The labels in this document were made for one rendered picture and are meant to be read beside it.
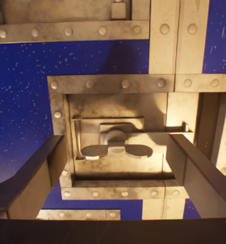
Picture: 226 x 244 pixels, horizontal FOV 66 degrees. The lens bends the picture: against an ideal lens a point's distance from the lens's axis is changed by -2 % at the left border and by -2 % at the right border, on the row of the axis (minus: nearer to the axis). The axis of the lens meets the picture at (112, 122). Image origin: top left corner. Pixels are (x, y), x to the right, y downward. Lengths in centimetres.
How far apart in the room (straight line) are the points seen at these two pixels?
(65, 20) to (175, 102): 13
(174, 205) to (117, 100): 13
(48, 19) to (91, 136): 11
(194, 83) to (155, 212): 14
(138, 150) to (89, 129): 5
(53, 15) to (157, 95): 12
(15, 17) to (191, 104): 18
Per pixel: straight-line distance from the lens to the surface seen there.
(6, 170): 21
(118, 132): 17
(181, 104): 19
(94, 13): 18
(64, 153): 16
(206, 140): 20
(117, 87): 15
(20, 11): 20
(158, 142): 18
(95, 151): 15
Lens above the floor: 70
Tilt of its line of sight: 17 degrees up
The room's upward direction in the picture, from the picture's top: 179 degrees clockwise
